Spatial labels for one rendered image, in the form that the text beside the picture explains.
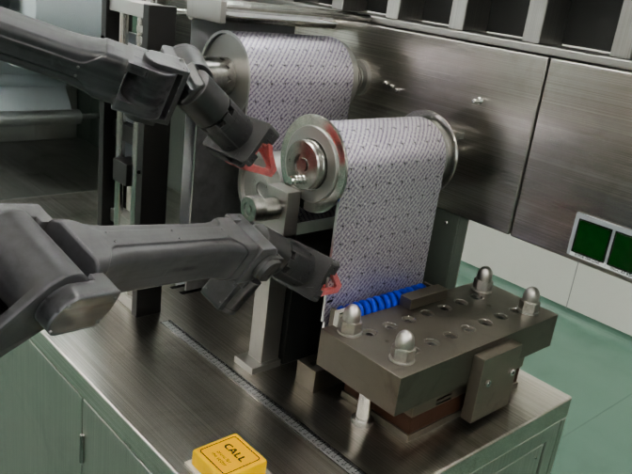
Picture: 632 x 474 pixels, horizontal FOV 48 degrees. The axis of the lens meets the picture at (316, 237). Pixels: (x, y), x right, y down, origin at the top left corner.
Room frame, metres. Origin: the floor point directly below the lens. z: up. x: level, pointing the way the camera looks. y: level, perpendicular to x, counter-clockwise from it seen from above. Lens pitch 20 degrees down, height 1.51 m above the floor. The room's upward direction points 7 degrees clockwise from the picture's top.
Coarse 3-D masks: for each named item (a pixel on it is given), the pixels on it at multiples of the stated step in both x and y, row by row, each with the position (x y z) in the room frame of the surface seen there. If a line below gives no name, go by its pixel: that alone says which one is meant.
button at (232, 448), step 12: (216, 444) 0.79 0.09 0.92; (228, 444) 0.79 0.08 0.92; (240, 444) 0.79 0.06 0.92; (204, 456) 0.76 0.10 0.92; (216, 456) 0.76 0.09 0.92; (228, 456) 0.77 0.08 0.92; (240, 456) 0.77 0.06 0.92; (252, 456) 0.77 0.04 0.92; (204, 468) 0.75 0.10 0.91; (216, 468) 0.74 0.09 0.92; (228, 468) 0.74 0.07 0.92; (240, 468) 0.75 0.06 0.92; (252, 468) 0.75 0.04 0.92; (264, 468) 0.77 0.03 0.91
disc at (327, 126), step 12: (300, 120) 1.07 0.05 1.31; (312, 120) 1.05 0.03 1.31; (324, 120) 1.03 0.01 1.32; (288, 132) 1.09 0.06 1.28; (336, 132) 1.01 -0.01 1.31; (336, 144) 1.01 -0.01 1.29; (336, 192) 1.00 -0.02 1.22; (300, 204) 1.05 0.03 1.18; (312, 204) 1.04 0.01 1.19; (324, 204) 1.02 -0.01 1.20
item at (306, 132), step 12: (300, 132) 1.06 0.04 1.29; (312, 132) 1.04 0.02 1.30; (324, 132) 1.03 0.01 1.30; (288, 144) 1.08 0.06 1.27; (324, 144) 1.02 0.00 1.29; (336, 156) 1.01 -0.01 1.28; (336, 168) 1.00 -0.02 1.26; (444, 168) 1.18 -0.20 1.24; (324, 180) 1.02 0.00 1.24; (336, 180) 1.00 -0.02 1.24; (312, 192) 1.03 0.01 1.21; (324, 192) 1.01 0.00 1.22
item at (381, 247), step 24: (336, 216) 1.01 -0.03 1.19; (360, 216) 1.04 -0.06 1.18; (384, 216) 1.08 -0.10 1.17; (408, 216) 1.12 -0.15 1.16; (432, 216) 1.16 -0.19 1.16; (336, 240) 1.01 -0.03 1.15; (360, 240) 1.05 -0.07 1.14; (384, 240) 1.08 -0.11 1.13; (408, 240) 1.13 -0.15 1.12; (360, 264) 1.05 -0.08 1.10; (384, 264) 1.09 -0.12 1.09; (408, 264) 1.13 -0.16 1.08; (360, 288) 1.06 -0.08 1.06; (384, 288) 1.10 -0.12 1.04
